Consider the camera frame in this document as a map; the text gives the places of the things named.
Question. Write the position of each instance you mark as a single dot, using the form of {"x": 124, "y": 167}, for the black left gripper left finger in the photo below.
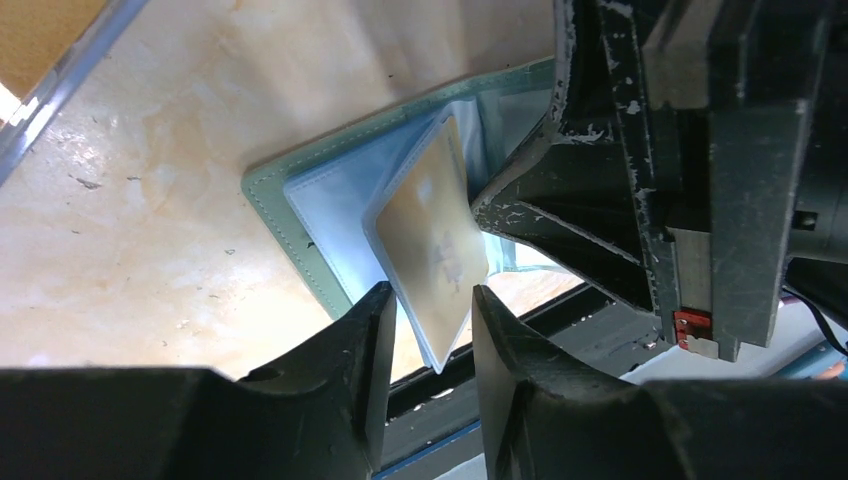
{"x": 316, "y": 412}

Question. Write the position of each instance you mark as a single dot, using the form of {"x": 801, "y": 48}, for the gold VIP credit card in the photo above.
{"x": 422, "y": 233}

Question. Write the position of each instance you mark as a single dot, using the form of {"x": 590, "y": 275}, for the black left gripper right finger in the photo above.
{"x": 767, "y": 428}

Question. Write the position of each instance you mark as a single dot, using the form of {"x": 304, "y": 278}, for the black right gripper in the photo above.
{"x": 732, "y": 119}

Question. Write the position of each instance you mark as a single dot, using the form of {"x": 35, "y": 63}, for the clear plastic card box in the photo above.
{"x": 48, "y": 48}

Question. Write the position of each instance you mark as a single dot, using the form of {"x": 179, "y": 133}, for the green leather card holder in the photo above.
{"x": 313, "y": 198}

